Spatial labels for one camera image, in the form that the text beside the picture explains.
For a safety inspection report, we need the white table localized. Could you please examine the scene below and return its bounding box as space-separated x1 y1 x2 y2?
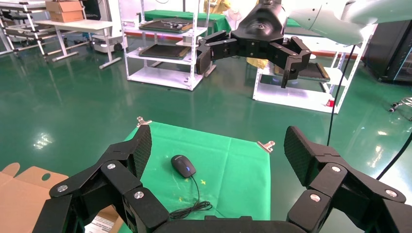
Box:
34 19 122 70

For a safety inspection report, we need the tall white shelf rack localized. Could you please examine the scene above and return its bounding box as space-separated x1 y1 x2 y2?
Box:
118 0 217 92

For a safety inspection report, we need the closed cardboard box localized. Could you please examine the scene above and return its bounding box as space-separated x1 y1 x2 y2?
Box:
45 0 85 23

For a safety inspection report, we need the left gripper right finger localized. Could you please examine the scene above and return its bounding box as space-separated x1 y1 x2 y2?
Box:
284 126 412 233

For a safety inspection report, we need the metal frame rack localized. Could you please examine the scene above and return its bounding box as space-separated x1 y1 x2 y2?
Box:
0 0 60 62

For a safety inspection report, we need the thin black hanging cable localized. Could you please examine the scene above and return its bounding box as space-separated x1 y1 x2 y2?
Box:
326 44 357 147
376 132 412 182

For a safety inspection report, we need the green covered table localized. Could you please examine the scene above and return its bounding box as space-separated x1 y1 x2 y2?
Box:
143 9 232 35

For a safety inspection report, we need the white standing fan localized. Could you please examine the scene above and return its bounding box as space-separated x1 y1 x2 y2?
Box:
226 8 242 30

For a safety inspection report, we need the green table cloth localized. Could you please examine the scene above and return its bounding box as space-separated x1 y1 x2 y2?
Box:
119 121 272 233

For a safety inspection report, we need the low white shelf rack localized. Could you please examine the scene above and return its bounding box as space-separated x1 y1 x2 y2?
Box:
252 24 377 115

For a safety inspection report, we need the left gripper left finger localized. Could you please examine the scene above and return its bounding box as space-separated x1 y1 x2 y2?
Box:
32 124 170 233

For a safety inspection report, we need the silver binder clip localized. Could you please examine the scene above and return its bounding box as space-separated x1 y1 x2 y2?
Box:
136 116 153 128
257 140 276 153

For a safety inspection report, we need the white wheeled machine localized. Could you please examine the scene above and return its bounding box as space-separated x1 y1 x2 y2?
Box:
91 33 125 54

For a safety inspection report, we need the wheeled chair base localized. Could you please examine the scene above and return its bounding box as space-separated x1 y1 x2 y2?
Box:
388 97 412 122

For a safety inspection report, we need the brown cardboard box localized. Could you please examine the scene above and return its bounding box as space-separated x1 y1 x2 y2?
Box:
0 163 124 233

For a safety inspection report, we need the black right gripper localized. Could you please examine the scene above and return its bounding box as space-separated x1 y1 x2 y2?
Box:
196 0 312 89

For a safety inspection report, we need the black cabinet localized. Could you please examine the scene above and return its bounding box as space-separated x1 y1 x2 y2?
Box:
363 19 412 86

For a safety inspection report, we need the dark tray with tools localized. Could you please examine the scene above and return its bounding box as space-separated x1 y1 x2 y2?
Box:
139 18 194 34

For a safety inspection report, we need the dark empty tray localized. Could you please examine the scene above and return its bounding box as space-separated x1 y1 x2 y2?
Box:
139 44 191 61
274 62 330 82

